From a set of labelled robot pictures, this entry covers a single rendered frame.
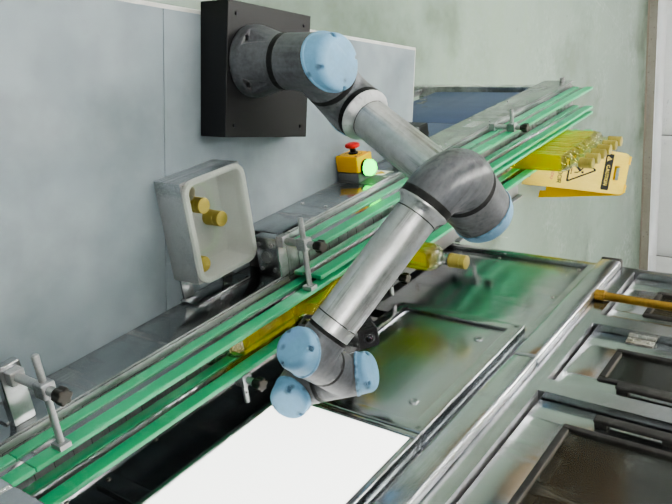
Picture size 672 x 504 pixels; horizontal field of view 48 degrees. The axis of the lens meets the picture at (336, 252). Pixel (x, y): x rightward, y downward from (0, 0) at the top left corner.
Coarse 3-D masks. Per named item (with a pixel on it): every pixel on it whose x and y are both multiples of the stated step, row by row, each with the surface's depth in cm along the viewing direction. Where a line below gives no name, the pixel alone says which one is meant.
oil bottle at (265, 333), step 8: (288, 312) 163; (280, 320) 161; (288, 320) 164; (296, 320) 166; (264, 328) 158; (272, 328) 160; (280, 328) 162; (248, 336) 154; (256, 336) 156; (264, 336) 158; (272, 336) 160; (240, 344) 152; (248, 344) 154; (256, 344) 156; (232, 352) 152; (240, 352) 153; (248, 352) 155
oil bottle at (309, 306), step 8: (336, 280) 173; (328, 288) 169; (312, 296) 165; (320, 296) 165; (304, 304) 162; (312, 304) 162; (320, 304) 162; (296, 312) 162; (304, 312) 161; (312, 312) 161
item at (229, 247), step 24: (240, 168) 159; (216, 192) 164; (240, 192) 162; (192, 216) 150; (240, 216) 164; (192, 240) 151; (216, 240) 166; (240, 240) 167; (216, 264) 162; (240, 264) 163
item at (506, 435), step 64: (512, 256) 219; (512, 320) 183; (576, 320) 177; (640, 320) 178; (512, 384) 152; (576, 384) 156; (640, 384) 154; (192, 448) 149; (448, 448) 135; (512, 448) 139; (576, 448) 137; (640, 448) 134
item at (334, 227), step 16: (560, 96) 279; (576, 96) 277; (528, 112) 260; (544, 112) 258; (480, 144) 229; (496, 144) 228; (384, 192) 193; (352, 208) 184; (368, 208) 183; (384, 208) 183; (320, 224) 176; (336, 224) 175; (352, 224) 173
